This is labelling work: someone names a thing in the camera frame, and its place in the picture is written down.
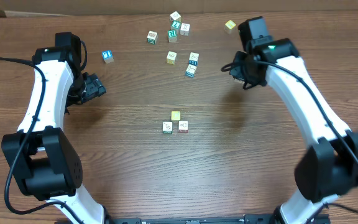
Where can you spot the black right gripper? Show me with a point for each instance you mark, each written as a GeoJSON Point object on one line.
{"type": "Point", "coordinates": [237, 70]}

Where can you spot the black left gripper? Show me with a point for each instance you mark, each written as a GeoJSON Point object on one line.
{"type": "Point", "coordinates": [96, 88]}

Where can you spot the wooden block red edge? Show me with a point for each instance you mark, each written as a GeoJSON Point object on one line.
{"type": "Point", "coordinates": [183, 126]}

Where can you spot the wooden block green bottom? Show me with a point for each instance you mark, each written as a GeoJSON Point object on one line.
{"type": "Point", "coordinates": [167, 127]}

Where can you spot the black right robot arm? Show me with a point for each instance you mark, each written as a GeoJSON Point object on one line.
{"type": "Point", "coordinates": [329, 168]}

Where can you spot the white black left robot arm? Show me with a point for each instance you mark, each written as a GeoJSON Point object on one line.
{"type": "Point", "coordinates": [45, 169]}

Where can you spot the blue block far left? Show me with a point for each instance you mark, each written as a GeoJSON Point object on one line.
{"type": "Point", "coordinates": [107, 56]}

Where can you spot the yellow block top right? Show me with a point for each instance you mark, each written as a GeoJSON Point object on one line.
{"type": "Point", "coordinates": [229, 26]}

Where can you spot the wooden block blue side upper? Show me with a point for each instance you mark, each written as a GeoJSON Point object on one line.
{"type": "Point", "coordinates": [193, 58]}

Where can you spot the wooden block blue side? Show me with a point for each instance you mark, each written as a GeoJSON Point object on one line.
{"type": "Point", "coordinates": [193, 58]}
{"type": "Point", "coordinates": [191, 70]}

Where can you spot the wooden block blue side lower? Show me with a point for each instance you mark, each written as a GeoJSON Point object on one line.
{"type": "Point", "coordinates": [191, 70]}

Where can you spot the wooden block letter X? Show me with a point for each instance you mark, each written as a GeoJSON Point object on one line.
{"type": "Point", "coordinates": [185, 29]}

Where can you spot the wooden block yellow side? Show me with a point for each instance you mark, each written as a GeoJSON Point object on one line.
{"type": "Point", "coordinates": [171, 57]}

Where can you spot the wooden block green B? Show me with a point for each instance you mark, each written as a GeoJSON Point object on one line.
{"type": "Point", "coordinates": [152, 37]}

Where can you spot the green letter R block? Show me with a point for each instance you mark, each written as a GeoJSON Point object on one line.
{"type": "Point", "coordinates": [172, 36]}

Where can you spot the green letter L block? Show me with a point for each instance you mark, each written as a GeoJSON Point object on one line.
{"type": "Point", "coordinates": [176, 26]}

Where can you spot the yellow wooden block centre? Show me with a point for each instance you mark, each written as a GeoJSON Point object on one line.
{"type": "Point", "coordinates": [175, 116]}

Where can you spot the wooden block top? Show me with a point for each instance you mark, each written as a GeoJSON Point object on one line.
{"type": "Point", "coordinates": [175, 16]}

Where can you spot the cardboard box edge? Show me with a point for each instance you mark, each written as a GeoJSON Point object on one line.
{"type": "Point", "coordinates": [27, 14]}

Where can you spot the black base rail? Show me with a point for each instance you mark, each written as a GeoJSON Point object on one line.
{"type": "Point", "coordinates": [197, 220]}

